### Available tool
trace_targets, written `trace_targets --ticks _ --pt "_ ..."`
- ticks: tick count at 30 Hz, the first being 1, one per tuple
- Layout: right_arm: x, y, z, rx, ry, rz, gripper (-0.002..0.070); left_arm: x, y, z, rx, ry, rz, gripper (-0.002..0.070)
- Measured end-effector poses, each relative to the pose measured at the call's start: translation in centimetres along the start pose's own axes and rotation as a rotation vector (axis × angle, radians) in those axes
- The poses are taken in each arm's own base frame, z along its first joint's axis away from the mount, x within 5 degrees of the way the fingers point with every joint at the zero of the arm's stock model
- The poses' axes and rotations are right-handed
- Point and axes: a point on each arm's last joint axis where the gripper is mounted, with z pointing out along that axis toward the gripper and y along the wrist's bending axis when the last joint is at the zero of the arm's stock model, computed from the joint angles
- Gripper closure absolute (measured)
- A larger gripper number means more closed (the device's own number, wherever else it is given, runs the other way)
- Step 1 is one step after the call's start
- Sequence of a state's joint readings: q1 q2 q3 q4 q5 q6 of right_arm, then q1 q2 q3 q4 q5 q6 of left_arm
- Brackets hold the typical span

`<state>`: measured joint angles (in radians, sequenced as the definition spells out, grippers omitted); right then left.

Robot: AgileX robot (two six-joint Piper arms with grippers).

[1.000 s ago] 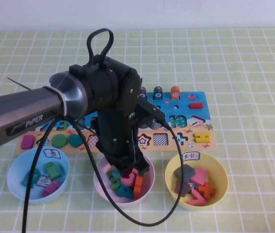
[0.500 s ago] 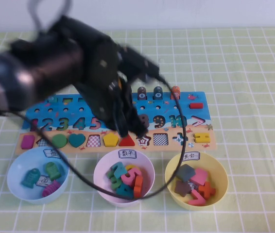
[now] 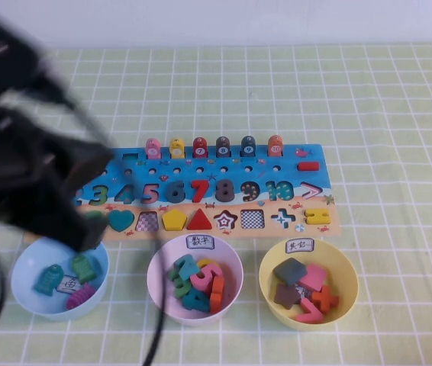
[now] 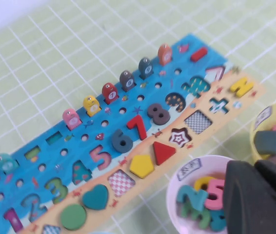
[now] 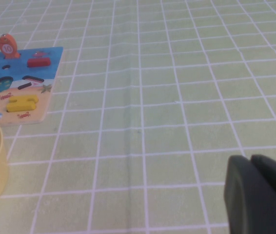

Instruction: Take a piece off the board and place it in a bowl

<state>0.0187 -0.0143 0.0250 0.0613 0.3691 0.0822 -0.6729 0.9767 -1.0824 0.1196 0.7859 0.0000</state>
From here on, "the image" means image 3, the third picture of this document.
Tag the light blue bowl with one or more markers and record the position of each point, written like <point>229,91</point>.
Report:
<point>29,289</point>

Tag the pink bowl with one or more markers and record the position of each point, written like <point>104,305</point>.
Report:
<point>235,289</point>

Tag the red minus sign piece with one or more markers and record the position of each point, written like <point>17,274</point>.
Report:
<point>308,166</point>

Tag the green number three piece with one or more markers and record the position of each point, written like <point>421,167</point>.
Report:
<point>179,290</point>

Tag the loose paper label fish character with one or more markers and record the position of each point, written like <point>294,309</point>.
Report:
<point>67,285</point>

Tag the small loose paper label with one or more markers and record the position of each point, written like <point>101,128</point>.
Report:
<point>303,293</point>

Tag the blue wooden puzzle board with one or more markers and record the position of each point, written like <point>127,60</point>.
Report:
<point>235,176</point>

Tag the dark grey number six piece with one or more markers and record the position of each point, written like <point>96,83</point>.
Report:
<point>175,196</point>

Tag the orange number piece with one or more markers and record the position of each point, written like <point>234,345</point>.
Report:
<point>218,293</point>

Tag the orange numbered fish peg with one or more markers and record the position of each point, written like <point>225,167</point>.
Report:
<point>275,146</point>

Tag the teal heart piece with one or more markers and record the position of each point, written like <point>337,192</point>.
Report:
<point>121,220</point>

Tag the magenta wooden fish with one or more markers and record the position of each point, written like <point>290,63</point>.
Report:
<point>80,296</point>

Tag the brown star piece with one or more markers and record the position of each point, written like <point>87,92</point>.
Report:
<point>286,296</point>

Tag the pink numbered fish peg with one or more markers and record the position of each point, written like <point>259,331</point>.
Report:
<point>153,149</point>

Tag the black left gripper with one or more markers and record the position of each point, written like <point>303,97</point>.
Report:
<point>48,206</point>

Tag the teal number two piece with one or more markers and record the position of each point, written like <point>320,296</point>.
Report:
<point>186,267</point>

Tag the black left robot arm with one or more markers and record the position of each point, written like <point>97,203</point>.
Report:
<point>2,76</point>

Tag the teal number four piece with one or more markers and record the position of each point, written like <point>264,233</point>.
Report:
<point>197,302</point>

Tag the yellow numbered fish peg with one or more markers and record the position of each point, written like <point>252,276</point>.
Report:
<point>177,149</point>

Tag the green circle piece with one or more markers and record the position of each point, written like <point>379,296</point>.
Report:
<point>95,216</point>

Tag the green wooden fish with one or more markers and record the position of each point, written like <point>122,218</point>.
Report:
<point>83,268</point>

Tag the pink greater-than sign piece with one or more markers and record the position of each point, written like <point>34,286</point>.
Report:
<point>309,310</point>

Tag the green grid tablecloth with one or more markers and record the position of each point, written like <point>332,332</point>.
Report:
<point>353,114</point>

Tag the dark grey numbered fish peg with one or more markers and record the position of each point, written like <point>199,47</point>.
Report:
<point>248,147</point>

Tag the yellow bowl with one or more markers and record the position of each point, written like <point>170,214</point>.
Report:
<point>345,297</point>

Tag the red number seven piece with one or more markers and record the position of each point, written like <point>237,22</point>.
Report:
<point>202,185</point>

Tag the pink number five piece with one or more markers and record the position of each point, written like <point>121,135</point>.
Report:
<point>207,281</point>

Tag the dark grey square piece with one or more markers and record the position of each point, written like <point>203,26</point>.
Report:
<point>289,270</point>

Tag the red numbered fish peg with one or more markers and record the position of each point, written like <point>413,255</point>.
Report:
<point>200,148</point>

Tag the paper label number characters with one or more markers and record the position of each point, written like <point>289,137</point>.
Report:
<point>200,242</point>

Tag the yellow equals sign piece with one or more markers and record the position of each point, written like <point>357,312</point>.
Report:
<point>317,213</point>

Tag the yellow pentagon piece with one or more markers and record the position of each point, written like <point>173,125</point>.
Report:
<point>175,221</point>

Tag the orange plus sign piece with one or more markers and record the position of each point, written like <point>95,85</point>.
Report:
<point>324,298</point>

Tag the pink trapezoid piece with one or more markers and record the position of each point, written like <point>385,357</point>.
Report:
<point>315,277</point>

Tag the teal wooden fish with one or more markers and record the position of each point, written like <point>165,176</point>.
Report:
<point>49,280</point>

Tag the brown numbered fish peg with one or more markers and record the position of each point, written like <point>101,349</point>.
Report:
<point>223,148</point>

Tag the yellow number piece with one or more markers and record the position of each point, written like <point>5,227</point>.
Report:
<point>209,263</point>

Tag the red triangle piece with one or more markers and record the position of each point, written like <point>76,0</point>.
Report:
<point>199,222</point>

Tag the brown number eight piece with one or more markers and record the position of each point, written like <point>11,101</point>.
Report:
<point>224,195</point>

